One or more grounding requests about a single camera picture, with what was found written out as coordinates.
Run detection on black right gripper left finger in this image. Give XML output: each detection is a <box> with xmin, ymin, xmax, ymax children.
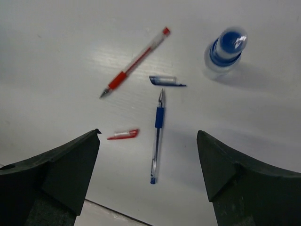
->
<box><xmin>0</xmin><ymin>129</ymin><xmax>101</xmax><ymax>226</ymax></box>

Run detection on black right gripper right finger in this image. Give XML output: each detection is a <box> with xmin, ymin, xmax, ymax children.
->
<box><xmin>197</xmin><ymin>130</ymin><xmax>301</xmax><ymax>226</ymax></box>

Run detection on blue gel pen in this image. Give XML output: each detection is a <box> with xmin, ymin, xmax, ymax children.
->
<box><xmin>150</xmin><ymin>89</ymin><xmax>165</xmax><ymax>185</ymax></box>

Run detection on blue pen cap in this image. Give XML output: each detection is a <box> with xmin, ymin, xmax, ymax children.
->
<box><xmin>149</xmin><ymin>75</ymin><xmax>187</xmax><ymax>87</ymax></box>

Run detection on red pen cap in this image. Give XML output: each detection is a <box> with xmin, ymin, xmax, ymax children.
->
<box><xmin>107</xmin><ymin>128</ymin><xmax>140</xmax><ymax>140</ymax></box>

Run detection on red gel pen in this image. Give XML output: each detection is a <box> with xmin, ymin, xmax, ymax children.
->
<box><xmin>99</xmin><ymin>27</ymin><xmax>171</xmax><ymax>98</ymax></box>

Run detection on clear blue-capped glue bottle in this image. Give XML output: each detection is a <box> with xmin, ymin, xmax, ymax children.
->
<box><xmin>203</xmin><ymin>26</ymin><xmax>248</xmax><ymax>80</ymax></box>

